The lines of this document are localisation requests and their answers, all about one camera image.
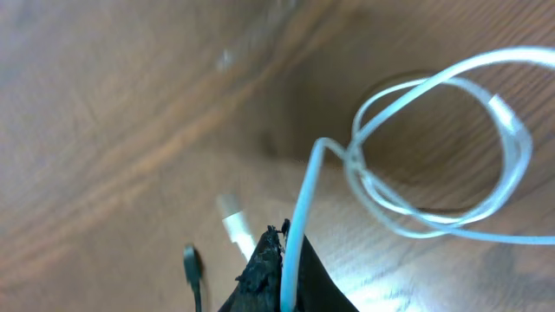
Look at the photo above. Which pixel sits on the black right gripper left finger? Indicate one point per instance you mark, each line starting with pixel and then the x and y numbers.
pixel 258 288

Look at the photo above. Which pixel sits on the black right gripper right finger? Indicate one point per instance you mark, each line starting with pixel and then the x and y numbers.
pixel 316 291

